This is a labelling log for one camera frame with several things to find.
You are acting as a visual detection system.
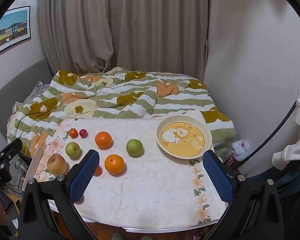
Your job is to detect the grey patterned pillow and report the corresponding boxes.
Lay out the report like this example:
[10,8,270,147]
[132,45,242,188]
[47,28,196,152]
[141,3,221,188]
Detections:
[24,79,51,103]

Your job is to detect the glass jar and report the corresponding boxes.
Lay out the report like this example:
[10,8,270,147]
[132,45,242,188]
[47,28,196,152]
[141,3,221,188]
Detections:
[8,158,30,193]

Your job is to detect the light green cloth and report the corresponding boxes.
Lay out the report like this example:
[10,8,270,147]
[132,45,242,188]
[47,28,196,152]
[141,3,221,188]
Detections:
[212,140,233,161]

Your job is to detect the beige curtain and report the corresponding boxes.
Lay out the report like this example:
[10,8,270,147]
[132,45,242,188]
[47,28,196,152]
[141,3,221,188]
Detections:
[37,0,210,80]

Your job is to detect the green striped floral blanket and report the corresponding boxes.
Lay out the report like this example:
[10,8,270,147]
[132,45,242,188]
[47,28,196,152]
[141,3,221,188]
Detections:
[6,67,237,155]

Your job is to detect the yellow red apple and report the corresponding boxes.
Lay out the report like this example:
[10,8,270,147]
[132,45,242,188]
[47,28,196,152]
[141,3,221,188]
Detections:
[47,154,67,176]

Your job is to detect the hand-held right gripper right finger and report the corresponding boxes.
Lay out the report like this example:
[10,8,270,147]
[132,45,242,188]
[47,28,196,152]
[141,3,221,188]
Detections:
[202,150,283,240]

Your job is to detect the purple patterned cloth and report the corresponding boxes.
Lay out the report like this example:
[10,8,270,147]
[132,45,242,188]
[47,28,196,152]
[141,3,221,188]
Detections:
[224,154,237,167]

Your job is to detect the yellow plastic object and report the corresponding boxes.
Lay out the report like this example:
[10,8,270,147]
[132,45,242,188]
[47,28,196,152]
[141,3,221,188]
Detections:
[7,194,23,214]

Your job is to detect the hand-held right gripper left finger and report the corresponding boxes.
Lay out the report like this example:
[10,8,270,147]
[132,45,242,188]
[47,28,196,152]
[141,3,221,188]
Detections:
[17,149,100,240]

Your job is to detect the large orange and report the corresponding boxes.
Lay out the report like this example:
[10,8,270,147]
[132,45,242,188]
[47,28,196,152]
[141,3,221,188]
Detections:
[104,154,125,175]

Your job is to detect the cream cartoon print plate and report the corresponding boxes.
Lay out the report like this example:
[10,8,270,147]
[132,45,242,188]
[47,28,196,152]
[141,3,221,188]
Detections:
[157,116,212,159]

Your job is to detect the large green apple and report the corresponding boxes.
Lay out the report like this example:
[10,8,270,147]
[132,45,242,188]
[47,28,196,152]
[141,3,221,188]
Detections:
[126,139,143,157]

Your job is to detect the white plastic bag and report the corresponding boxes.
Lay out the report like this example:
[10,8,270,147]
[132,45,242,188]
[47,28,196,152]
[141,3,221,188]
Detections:
[231,139,250,161]

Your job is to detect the wall poster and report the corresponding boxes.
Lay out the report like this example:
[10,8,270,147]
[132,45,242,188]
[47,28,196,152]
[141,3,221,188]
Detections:
[0,6,31,59]

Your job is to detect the black cable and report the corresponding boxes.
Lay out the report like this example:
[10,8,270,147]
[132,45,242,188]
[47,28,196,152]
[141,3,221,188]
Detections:
[230,100,297,174]

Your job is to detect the white floral tablecloth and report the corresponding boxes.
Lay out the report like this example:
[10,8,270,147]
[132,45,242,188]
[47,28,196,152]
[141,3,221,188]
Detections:
[35,111,228,230]

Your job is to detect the white plastic strip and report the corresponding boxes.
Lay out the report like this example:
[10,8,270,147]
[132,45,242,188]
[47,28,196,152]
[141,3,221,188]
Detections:
[22,148,44,193]

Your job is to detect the small green apple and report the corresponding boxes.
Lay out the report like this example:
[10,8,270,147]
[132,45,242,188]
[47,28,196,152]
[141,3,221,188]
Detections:
[65,142,81,158]

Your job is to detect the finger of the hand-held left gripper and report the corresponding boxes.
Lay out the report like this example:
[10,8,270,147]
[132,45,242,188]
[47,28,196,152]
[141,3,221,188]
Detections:
[0,138,23,173]

